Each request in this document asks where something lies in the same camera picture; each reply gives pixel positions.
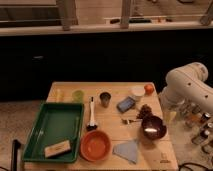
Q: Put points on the green plastic cup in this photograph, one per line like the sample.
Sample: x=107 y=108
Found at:
x=78 y=96

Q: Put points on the metal fork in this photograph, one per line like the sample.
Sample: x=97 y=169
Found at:
x=129 y=121

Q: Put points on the white small bowl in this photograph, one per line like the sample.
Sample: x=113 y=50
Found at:
x=137 y=92

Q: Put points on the spice bottle rack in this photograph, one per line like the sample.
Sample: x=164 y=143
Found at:
x=193 y=118

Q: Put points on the wooden block brush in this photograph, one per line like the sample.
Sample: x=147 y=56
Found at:
x=57 y=149

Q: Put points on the blue sponge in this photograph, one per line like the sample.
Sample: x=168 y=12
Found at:
x=125 y=104

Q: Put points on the white handled black brush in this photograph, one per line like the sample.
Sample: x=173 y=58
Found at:
x=92 y=125

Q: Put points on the grey blue towel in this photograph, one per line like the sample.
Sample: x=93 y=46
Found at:
x=127 y=150

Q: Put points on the dark maroon bowl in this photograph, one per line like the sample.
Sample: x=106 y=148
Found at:
x=153 y=127

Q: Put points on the orange bowl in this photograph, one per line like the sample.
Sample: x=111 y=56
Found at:
x=95 y=146

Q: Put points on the brown pine cone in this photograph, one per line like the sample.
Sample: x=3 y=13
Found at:
x=144 y=111

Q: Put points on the green plastic tray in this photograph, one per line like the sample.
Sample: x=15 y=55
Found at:
x=55 y=123

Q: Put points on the grey metal cup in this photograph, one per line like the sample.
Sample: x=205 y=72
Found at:
x=105 y=99

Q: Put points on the orange fruit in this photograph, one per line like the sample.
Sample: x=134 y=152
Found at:
x=149 y=89

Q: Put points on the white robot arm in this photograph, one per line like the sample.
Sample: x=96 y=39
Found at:
x=187 y=83

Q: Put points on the black chair frame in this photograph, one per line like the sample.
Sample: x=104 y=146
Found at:
x=16 y=164

